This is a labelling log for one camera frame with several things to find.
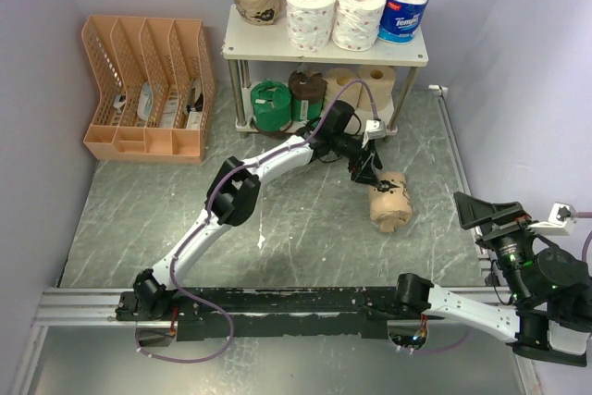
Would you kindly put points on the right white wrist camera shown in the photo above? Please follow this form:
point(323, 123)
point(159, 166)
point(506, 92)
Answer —
point(561, 221)

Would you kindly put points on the orange plastic file organizer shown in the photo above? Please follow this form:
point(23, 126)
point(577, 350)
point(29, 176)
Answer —
point(124, 52)

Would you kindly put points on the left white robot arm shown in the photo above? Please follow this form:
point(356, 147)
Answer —
point(233, 194)

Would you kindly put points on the green brown roll orange label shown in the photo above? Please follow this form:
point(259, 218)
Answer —
point(271, 103)

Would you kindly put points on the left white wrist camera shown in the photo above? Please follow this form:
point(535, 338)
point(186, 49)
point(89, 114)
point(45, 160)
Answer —
point(374, 129)

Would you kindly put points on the aluminium frame rail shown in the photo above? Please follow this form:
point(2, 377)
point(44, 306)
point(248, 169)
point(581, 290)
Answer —
point(78, 347)

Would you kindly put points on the blue white roll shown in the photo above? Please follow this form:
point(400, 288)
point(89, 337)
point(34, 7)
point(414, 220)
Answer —
point(400, 20)

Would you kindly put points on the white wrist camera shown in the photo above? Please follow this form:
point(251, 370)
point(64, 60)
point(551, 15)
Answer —
point(561, 221)
point(374, 129)

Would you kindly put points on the white floral toilet roll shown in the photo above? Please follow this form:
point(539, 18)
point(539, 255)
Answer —
point(310, 23)

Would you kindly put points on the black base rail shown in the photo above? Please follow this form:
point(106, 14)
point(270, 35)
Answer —
point(274, 313)

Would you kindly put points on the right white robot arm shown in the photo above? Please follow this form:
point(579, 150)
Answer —
point(548, 316)

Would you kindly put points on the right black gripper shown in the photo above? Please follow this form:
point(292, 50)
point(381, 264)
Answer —
point(474, 213)

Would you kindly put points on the white corner bracket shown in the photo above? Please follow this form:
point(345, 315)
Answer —
point(438, 90)

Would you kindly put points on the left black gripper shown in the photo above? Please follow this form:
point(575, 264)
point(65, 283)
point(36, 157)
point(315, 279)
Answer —
point(367, 175)

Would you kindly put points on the beige toilet roll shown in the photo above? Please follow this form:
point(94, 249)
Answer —
point(381, 81)
point(336, 79)

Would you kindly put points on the white two-tier shelf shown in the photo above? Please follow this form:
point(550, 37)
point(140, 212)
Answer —
point(245, 43)

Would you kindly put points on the papers in organizer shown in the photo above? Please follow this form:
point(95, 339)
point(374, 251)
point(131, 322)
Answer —
point(189, 116)

